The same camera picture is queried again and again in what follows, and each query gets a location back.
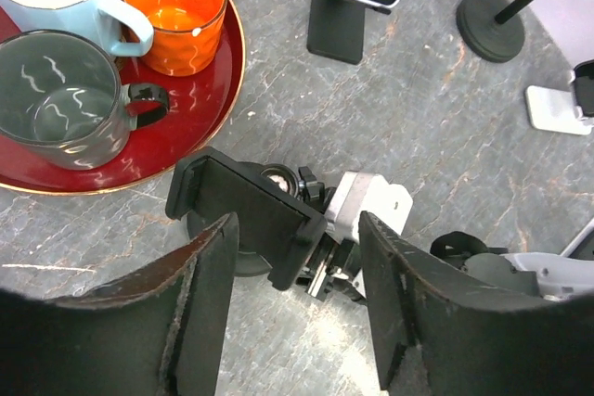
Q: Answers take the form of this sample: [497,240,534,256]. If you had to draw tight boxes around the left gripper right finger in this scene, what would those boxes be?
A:
[359,212,593,395]

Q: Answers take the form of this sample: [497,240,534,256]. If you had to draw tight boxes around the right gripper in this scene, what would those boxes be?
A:
[296,234,366,301]

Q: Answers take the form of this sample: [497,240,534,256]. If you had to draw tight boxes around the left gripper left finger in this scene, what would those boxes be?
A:
[1,213,239,395]

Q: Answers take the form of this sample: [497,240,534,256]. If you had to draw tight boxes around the black round-base phone stand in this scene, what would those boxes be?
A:
[165,147,329,291]

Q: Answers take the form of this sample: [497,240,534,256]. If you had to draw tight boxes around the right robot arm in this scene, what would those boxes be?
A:
[297,216,593,304]

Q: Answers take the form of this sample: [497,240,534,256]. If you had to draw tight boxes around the black flat phone stand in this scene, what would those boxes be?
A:
[306,0,391,65]

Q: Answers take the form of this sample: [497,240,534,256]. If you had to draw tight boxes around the black-cased phone far right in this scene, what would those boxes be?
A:
[573,59,594,118]

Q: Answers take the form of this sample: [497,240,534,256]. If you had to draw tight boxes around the red round tray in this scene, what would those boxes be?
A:
[1,3,246,196]

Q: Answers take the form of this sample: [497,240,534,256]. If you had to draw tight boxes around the grey mug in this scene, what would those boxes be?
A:
[1,30,170,171]

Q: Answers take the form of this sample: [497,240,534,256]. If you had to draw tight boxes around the orange mug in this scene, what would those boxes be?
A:
[123,0,228,77]

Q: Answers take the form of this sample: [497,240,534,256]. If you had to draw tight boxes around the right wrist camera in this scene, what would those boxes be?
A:
[324,172,413,244]

